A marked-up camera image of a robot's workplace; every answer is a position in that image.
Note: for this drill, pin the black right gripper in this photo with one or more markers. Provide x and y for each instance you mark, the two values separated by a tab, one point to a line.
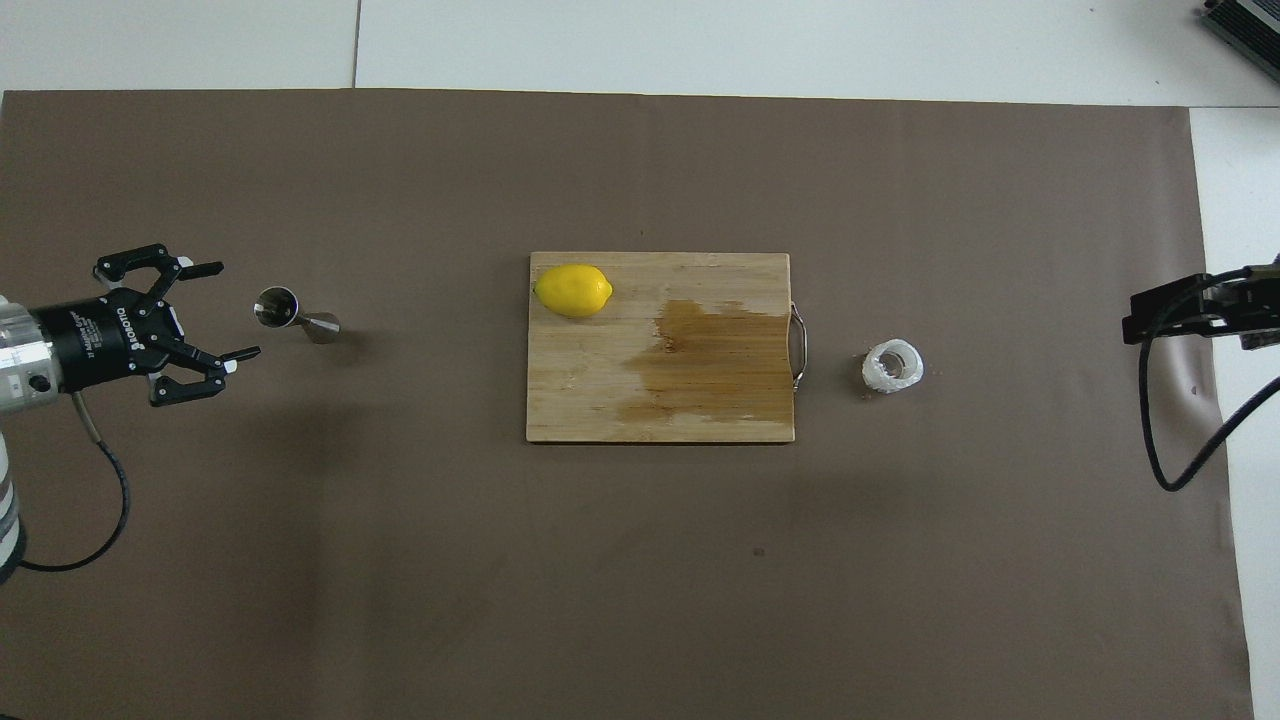
1255	300

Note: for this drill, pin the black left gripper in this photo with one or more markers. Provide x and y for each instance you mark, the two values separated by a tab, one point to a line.
100	340

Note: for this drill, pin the steel double jigger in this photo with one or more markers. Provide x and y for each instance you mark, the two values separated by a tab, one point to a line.
277	306

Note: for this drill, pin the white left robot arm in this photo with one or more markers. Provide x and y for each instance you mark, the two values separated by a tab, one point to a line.
20	360

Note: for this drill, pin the black ribbed electronic device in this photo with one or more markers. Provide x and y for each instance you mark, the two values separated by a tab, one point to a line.
1250	25

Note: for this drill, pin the yellow lemon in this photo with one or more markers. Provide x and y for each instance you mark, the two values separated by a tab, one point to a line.
572	290

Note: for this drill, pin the wooden cutting board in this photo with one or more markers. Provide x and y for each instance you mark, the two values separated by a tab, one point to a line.
600	400

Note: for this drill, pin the brown paper table mat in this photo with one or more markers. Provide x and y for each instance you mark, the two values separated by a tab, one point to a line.
600	600

